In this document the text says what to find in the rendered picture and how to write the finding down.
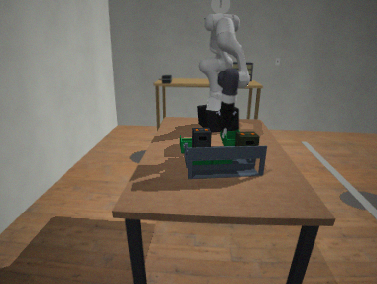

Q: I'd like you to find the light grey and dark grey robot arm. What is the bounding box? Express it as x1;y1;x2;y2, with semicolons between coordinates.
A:
199;14;250;111

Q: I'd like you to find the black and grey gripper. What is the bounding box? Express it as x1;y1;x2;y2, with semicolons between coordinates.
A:
216;102;238;138

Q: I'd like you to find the grey shelf rack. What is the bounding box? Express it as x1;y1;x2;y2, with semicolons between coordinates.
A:
183;143;267;179

